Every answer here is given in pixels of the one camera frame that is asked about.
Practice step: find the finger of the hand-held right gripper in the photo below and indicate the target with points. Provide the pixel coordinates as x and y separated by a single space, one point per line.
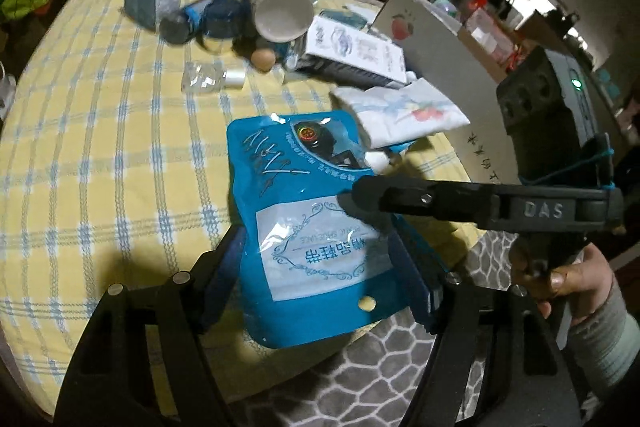
425 198

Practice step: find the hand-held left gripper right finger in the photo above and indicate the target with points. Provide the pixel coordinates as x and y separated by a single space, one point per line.
422 292

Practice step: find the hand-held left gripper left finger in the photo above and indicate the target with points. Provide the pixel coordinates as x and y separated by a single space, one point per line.
225 272

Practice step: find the blue plastic pouch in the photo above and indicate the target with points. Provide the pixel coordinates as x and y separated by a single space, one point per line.
300 207

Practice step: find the person's right forearm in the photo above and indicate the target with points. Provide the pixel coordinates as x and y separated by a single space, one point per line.
600 357

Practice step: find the yellow checked cloth desktop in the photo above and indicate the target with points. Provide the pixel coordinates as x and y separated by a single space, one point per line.
100 157

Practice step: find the person's right hand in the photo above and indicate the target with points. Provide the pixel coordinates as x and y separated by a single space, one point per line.
585 282

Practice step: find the white floral packet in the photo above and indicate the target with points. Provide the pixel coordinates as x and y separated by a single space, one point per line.
410 112

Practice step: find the grey stone pattern rug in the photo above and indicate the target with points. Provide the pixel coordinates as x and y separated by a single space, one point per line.
370 382

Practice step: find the cardboard box with fruit print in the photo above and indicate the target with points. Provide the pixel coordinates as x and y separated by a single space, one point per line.
450 72

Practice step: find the clear plastic storage container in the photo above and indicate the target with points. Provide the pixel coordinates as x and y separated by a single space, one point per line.
487 29

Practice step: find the white printed box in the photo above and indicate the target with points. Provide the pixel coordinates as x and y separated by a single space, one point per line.
350 44

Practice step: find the small clear bottle white cap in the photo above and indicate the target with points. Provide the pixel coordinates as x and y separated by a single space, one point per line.
205 77

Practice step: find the brown egg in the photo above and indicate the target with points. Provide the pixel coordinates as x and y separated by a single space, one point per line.
262 59

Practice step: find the white paper cup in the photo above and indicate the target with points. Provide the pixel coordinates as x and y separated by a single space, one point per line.
280 14

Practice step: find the dark blue jar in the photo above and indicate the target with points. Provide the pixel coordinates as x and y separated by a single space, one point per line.
224 14

